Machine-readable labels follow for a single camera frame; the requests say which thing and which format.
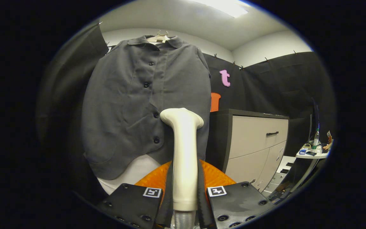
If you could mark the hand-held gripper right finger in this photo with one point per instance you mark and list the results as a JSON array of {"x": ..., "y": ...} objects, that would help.
[{"x": 233, "y": 203}]

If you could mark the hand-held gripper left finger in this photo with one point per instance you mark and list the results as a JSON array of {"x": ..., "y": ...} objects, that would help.
[{"x": 132, "y": 203}]

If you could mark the white garment steamer head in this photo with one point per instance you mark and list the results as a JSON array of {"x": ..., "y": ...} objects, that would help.
[{"x": 184, "y": 159}]

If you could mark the dark grey button shirt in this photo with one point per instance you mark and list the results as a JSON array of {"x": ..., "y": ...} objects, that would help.
[{"x": 122, "y": 111}]

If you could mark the white mannequin form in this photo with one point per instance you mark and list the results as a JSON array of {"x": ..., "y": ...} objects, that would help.
[{"x": 132, "y": 173}]

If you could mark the white low drawer unit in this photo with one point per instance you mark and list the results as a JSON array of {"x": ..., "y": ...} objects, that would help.
[{"x": 280, "y": 171}]

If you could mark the beige cabinet with dark top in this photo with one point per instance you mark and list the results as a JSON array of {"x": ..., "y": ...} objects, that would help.
[{"x": 249, "y": 136}]

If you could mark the clear plastic bottle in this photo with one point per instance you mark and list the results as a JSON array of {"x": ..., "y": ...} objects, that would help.
[{"x": 315, "y": 143}]

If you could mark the black backdrop cloth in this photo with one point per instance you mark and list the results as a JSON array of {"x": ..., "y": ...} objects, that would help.
[{"x": 265, "y": 89}]

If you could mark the row of black cloth clips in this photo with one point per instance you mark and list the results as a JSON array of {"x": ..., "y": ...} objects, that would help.
[{"x": 215, "y": 56}]

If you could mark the large ceiling light panel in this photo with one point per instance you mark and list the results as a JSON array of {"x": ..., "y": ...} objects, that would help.
[{"x": 227, "y": 8}]

